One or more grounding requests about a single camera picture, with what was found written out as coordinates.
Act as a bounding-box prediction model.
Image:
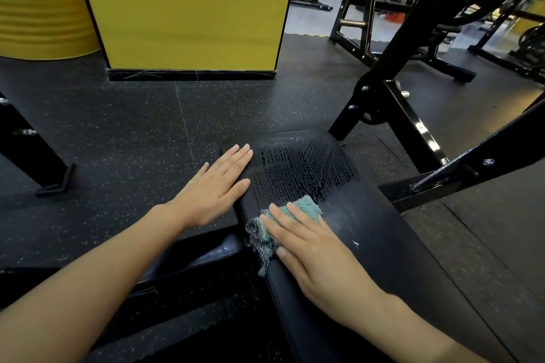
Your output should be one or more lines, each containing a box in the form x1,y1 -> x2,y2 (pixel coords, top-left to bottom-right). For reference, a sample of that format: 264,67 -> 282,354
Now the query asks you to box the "black padded bench seat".
220,129 -> 513,363

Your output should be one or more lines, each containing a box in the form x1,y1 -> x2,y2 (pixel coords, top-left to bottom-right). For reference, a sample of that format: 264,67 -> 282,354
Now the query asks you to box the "person's right forearm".
361,293 -> 490,363

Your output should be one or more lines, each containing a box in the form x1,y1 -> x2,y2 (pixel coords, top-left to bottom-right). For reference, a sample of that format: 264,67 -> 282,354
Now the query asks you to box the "black squat rack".
329,0 -> 477,83

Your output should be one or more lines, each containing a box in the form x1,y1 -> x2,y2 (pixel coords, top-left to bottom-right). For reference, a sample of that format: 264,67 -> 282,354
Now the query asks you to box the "person's right hand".
260,202 -> 391,328

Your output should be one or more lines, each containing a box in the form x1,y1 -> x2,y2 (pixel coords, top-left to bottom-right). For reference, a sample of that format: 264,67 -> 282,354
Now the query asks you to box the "yellow metal barrel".
0,0 -> 101,61

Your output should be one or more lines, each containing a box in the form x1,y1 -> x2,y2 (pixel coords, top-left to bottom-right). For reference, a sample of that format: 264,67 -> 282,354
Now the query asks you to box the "person's left forearm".
0,204 -> 188,363

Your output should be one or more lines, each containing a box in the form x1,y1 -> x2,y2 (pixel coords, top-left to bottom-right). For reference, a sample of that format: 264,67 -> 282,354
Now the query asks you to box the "yellow pillar with black base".
69,0 -> 299,82

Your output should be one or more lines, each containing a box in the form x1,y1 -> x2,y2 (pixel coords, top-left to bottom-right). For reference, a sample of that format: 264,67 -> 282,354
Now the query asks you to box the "person's left hand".
164,143 -> 254,232

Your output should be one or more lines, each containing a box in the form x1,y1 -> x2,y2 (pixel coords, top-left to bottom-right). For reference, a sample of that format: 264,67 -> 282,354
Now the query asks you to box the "teal and grey cleaning cloth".
246,194 -> 323,278

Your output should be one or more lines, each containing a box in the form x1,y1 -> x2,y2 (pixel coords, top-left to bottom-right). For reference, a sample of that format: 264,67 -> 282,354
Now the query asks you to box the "black steel bench machine frame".
0,0 -> 545,353

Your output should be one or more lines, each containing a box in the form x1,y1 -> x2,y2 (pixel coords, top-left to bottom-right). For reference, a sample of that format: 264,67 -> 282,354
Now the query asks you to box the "black steel machine leg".
0,92 -> 78,198

